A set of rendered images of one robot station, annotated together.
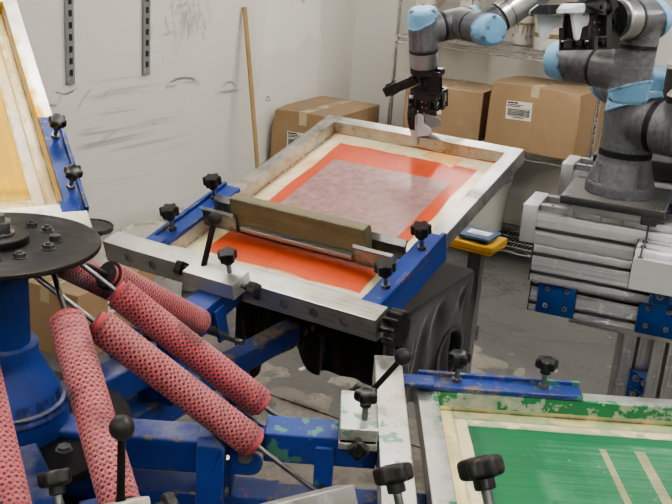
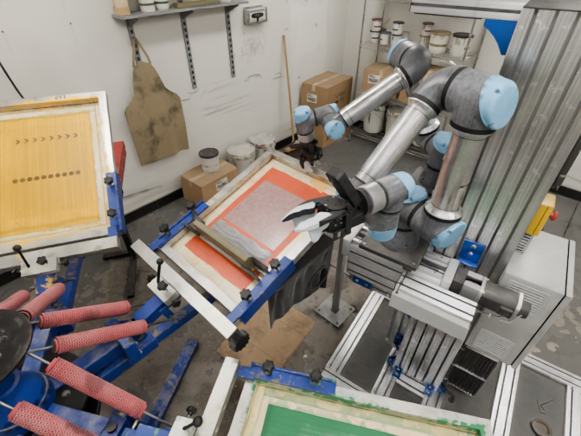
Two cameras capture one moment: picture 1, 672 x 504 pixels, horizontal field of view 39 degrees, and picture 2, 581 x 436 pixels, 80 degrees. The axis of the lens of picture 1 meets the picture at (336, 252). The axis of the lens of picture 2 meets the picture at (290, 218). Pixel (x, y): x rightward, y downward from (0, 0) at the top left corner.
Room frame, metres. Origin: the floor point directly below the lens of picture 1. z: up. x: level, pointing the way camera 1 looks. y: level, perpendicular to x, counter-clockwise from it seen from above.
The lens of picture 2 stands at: (1.03, -0.44, 2.15)
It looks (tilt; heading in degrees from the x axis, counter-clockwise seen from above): 39 degrees down; 13
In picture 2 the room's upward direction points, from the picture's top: straight up
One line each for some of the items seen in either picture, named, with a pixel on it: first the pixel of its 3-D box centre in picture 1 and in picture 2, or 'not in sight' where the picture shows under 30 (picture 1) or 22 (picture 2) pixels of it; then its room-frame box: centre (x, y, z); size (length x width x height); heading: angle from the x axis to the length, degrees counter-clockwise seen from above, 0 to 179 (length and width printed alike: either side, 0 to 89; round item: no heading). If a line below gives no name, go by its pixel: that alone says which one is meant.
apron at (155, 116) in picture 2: not in sight; (153, 103); (3.67, 1.40, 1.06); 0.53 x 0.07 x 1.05; 150
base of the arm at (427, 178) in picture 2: not in sight; (437, 172); (2.55, -0.81, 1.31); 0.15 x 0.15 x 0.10
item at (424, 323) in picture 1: (414, 352); (296, 283); (2.18, -0.21, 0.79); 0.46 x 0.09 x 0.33; 150
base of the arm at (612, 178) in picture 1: (622, 170); (399, 228); (2.09, -0.63, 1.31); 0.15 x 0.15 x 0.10
